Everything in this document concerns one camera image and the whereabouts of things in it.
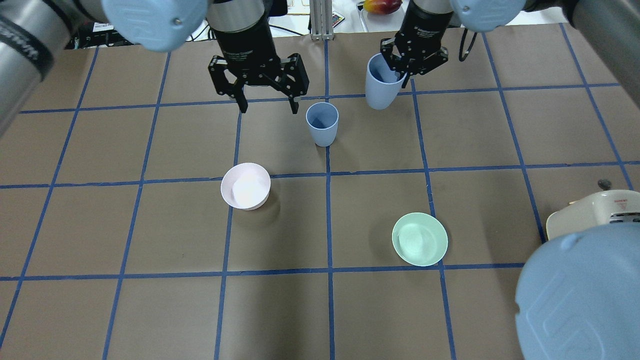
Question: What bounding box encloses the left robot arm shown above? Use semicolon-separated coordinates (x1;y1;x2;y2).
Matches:
0;0;310;133

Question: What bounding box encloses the pink bowl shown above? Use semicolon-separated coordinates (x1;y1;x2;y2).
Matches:
220;162;271;211

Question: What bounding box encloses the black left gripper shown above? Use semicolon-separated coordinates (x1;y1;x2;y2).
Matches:
208;22;310;115

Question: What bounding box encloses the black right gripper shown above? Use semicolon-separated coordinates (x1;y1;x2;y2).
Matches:
380;5;450;84

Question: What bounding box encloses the cream toaster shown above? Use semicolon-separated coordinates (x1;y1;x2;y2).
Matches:
545;189;640;240

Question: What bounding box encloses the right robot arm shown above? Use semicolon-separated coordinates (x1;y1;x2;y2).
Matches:
380;0;640;360

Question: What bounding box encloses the aluminium frame post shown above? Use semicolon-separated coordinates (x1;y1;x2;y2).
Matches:
309;0;335;41

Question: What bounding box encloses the red yellow fruit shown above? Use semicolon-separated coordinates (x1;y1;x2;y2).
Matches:
362;0;403;16

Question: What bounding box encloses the green bowl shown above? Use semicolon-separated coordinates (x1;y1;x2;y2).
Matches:
391;212;450;267

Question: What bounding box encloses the blue cup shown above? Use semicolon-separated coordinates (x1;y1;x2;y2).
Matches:
305;102;339;147
365;54;407;110

